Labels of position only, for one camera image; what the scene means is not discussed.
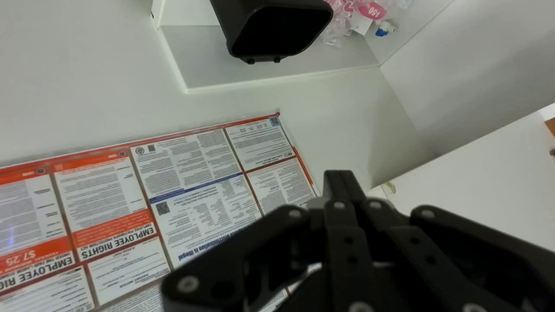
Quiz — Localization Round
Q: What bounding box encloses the black trash bin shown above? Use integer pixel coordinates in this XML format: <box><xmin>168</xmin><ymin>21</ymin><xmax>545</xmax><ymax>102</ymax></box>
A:
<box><xmin>210</xmin><ymin>0</ymin><xmax>333</xmax><ymax>64</ymax></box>

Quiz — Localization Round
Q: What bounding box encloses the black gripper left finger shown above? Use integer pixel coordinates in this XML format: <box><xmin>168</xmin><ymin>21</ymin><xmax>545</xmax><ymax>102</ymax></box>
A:
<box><xmin>160</xmin><ymin>206</ymin><xmax>311</xmax><ymax>312</ymax></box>

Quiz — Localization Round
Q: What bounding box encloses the labor law wall poster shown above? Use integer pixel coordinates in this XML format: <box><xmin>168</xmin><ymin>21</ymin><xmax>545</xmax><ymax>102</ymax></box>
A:
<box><xmin>0</xmin><ymin>114</ymin><xmax>316</xmax><ymax>312</ymax></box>

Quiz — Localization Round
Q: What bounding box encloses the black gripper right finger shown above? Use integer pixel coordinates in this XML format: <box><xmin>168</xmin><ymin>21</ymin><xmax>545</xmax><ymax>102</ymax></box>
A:
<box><xmin>323</xmin><ymin>170</ymin><xmax>555</xmax><ymax>312</ymax></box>

